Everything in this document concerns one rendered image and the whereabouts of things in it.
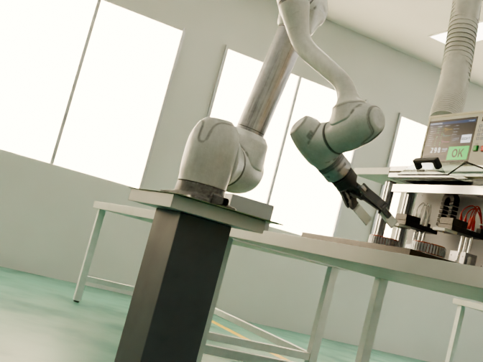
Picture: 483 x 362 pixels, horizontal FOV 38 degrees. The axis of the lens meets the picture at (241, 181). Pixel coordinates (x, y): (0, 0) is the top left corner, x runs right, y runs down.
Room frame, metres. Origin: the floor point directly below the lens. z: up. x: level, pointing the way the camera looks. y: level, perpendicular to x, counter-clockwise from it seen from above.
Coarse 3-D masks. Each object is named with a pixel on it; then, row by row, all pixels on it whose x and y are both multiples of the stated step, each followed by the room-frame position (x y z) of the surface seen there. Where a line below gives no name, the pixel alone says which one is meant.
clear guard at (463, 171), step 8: (408, 168) 2.24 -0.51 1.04; (424, 168) 2.16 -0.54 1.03; (432, 168) 2.13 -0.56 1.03; (448, 168) 2.05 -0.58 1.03; (456, 168) 2.03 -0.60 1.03; (464, 168) 2.12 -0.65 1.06; (472, 168) 2.09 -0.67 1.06; (480, 168) 2.07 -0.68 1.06; (456, 176) 2.28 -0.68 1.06; (464, 176) 2.25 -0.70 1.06; (472, 176) 2.21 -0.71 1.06; (480, 176) 2.18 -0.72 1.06; (472, 184) 2.35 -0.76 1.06; (480, 184) 2.31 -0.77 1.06
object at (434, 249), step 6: (414, 240) 2.27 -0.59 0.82; (414, 246) 2.24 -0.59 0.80; (420, 246) 2.22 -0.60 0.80; (426, 246) 2.22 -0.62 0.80; (432, 246) 2.21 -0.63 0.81; (438, 246) 2.21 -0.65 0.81; (426, 252) 2.22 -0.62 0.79; (432, 252) 2.21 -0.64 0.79; (438, 252) 2.21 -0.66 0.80; (444, 252) 2.23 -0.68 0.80
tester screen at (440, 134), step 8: (464, 120) 2.43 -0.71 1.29; (472, 120) 2.39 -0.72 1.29; (432, 128) 2.59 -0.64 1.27; (440, 128) 2.54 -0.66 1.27; (448, 128) 2.50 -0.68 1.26; (456, 128) 2.46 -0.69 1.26; (464, 128) 2.42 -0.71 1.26; (472, 128) 2.38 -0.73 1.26; (432, 136) 2.57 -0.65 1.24; (440, 136) 2.53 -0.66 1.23; (448, 136) 2.49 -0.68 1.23; (432, 144) 2.56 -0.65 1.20; (440, 144) 2.52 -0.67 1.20; (448, 144) 2.48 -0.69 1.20; (456, 144) 2.44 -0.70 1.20; (464, 144) 2.40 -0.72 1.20; (424, 152) 2.60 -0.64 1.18; (440, 160) 2.50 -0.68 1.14; (448, 160) 2.46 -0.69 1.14; (456, 160) 2.42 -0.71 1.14; (464, 160) 2.39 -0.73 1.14
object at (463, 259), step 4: (452, 252) 2.33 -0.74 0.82; (456, 252) 2.31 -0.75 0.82; (464, 252) 2.28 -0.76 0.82; (452, 256) 2.33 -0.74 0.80; (456, 256) 2.31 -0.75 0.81; (460, 256) 2.30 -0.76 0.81; (464, 256) 2.28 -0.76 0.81; (472, 256) 2.29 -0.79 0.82; (476, 256) 2.29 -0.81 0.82; (452, 260) 2.33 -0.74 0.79; (460, 260) 2.29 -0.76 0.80; (464, 260) 2.28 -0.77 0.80; (472, 260) 2.29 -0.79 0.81; (476, 260) 2.30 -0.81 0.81; (472, 264) 2.29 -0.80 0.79
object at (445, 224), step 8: (440, 224) 2.30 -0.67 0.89; (448, 224) 2.27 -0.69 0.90; (456, 224) 2.26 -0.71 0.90; (464, 224) 2.27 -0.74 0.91; (448, 232) 2.25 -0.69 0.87; (456, 232) 2.26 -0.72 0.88; (464, 232) 2.27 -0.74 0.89; (472, 232) 2.28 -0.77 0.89; (472, 240) 2.30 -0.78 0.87; (464, 248) 2.32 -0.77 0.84
